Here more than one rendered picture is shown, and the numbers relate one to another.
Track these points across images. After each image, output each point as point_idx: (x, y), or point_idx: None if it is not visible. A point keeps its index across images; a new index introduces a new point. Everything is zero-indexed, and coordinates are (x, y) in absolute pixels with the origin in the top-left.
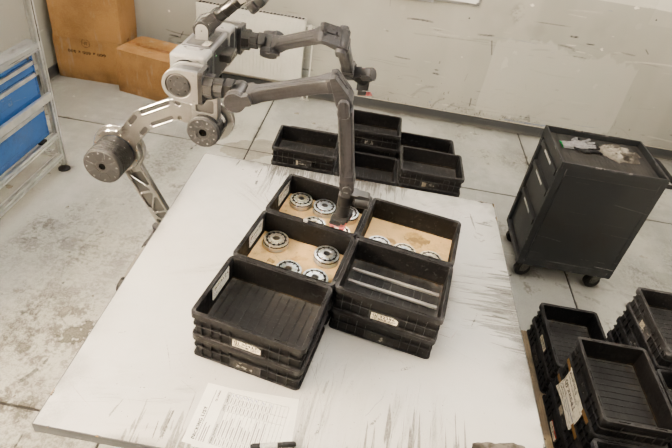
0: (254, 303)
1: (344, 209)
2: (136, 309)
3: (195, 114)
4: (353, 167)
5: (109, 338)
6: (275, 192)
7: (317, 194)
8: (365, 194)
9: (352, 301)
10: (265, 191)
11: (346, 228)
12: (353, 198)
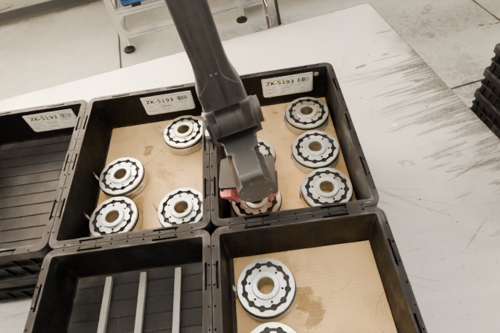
0: (56, 174)
1: (229, 163)
2: (79, 98)
3: None
4: (202, 73)
5: (38, 103)
6: (360, 93)
7: (337, 123)
8: (247, 166)
9: (57, 302)
10: (350, 83)
11: (273, 207)
12: (359, 175)
